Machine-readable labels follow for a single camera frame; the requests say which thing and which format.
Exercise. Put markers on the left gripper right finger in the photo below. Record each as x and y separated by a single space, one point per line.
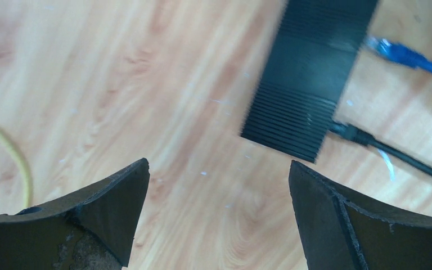
341 228

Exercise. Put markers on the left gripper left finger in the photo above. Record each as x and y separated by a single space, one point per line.
91 228

